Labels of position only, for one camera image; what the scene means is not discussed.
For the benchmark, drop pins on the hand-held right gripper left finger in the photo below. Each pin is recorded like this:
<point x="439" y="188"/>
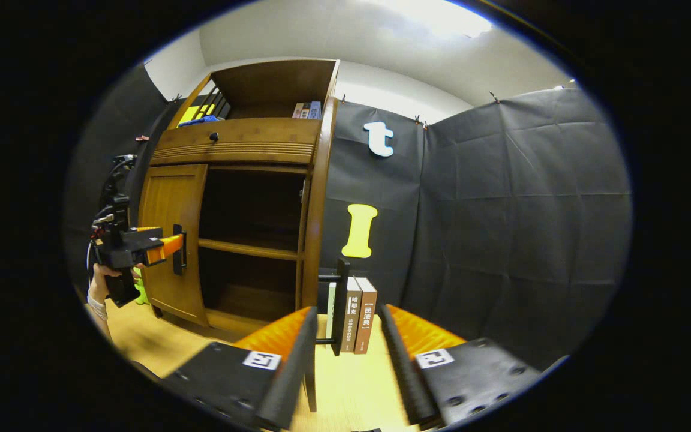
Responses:
<point x="294" y="372"/>

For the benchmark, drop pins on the black backdrop cloth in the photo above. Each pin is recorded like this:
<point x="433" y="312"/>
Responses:
<point x="501" y="210"/>

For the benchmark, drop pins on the tan upright book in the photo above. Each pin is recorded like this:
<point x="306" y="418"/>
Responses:
<point x="305" y="110"/>

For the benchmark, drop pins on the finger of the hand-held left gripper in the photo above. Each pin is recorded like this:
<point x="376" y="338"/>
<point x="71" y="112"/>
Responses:
<point x="149" y="228"/>
<point x="144" y="246"/>

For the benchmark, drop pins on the wooden ribbed drawer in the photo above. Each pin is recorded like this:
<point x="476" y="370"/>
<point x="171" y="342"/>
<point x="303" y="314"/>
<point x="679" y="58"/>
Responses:
<point x="249" y="141"/>

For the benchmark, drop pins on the wooden double-door shoe cabinet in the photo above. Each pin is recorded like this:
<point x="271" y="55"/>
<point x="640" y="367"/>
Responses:
<point x="273" y="84"/>

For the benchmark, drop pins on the grey-blue upright book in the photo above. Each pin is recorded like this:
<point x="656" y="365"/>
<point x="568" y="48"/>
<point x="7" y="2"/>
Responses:
<point x="315" y="110"/>

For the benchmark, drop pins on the wooden inner shelf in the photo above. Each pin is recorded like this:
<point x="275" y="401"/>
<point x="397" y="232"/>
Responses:
<point x="249" y="248"/>

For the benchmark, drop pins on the green plush toy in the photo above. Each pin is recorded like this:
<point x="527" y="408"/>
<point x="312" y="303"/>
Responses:
<point x="141" y="294"/>

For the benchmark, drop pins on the wooden shoe cabinet door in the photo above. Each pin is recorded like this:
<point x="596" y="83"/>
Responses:
<point x="320" y="210"/>
<point x="165" y="198"/>

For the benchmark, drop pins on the blue cloth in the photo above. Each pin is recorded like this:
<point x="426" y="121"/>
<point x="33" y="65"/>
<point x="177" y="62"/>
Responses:
<point x="198" y="121"/>

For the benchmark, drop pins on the dark grey book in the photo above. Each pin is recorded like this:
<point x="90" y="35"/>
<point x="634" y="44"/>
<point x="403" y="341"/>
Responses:
<point x="354" y="312"/>

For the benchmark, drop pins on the pale upright book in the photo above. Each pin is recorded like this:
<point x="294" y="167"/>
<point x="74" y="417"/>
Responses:
<point x="296" y="110"/>

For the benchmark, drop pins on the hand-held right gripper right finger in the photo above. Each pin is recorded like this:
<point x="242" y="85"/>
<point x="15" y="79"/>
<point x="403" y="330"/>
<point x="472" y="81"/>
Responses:
<point x="402" y="372"/>

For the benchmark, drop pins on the brown book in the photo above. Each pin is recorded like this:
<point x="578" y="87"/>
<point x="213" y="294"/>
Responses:
<point x="367" y="315"/>

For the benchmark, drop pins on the green thin book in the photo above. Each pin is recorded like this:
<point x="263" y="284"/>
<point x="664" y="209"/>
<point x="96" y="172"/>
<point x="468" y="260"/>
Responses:
<point x="330" y="312"/>

